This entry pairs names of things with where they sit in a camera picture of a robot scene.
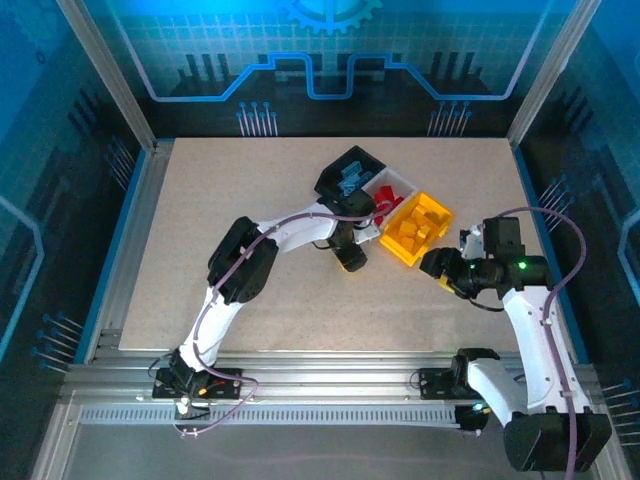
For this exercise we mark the yellow plastic bin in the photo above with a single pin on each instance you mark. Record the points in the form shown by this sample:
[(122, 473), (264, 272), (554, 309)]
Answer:
[(442, 212)]

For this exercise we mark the white plastic bin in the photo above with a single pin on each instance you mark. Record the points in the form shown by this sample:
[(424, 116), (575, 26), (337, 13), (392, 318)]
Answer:
[(395, 176)]

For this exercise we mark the black plastic bin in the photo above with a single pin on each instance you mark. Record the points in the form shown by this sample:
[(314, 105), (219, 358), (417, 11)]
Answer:
[(370, 159)]

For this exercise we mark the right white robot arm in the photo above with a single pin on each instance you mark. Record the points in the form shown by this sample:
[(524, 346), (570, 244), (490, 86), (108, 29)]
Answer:
[(525, 325)]

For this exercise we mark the blue table edge strip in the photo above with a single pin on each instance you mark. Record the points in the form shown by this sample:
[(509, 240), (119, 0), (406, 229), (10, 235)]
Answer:
[(111, 260), (527, 172)]

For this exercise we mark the black controller box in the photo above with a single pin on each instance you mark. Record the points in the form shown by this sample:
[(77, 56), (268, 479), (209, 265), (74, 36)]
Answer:
[(470, 422)]

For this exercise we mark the grey metal base panel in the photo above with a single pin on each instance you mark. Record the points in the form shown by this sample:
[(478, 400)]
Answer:
[(320, 455)]

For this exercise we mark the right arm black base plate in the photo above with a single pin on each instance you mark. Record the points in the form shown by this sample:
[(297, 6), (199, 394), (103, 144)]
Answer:
[(430, 382)]

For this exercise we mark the aluminium front rail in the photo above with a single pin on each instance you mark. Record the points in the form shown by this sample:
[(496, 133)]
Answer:
[(325, 375)]

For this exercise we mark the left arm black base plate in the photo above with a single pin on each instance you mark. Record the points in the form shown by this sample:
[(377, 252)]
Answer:
[(225, 382)]

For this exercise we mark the aluminium frame post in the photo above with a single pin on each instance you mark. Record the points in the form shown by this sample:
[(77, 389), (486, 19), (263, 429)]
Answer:
[(550, 75), (107, 80)]

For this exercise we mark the aluminium side rail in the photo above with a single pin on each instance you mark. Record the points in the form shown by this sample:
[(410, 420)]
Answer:
[(130, 250)]

